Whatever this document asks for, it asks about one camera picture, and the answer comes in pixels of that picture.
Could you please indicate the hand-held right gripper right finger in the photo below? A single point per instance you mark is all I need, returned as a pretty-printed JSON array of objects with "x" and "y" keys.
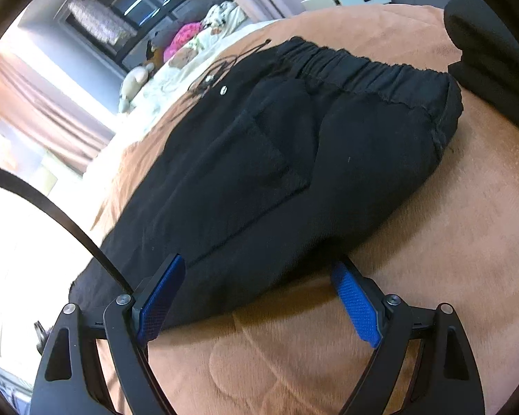
[{"x": 357, "y": 307}]

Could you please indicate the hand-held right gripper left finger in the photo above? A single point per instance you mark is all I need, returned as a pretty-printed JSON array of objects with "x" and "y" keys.
[{"x": 162, "y": 298}]

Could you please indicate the black pants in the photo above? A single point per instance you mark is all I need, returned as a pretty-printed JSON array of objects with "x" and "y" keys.
[{"x": 251, "y": 160}]

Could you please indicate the orange blanket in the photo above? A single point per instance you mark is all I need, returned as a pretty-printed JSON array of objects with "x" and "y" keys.
[{"x": 437, "y": 246}]

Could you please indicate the beige plush toy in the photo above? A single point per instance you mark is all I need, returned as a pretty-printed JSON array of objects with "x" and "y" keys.
[{"x": 134, "y": 80}]

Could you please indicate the pink plush toy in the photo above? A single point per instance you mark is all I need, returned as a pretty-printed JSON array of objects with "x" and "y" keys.
[{"x": 184, "y": 36}]

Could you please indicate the hanging floral garment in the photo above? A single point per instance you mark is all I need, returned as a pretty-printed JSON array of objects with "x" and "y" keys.
[{"x": 99, "y": 19}]

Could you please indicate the dark cloth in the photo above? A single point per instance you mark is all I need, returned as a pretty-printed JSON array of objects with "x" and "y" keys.
[{"x": 493, "y": 52}]

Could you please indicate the white patterned cloth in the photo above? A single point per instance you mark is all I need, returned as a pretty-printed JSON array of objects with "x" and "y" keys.
[{"x": 222, "y": 13}]

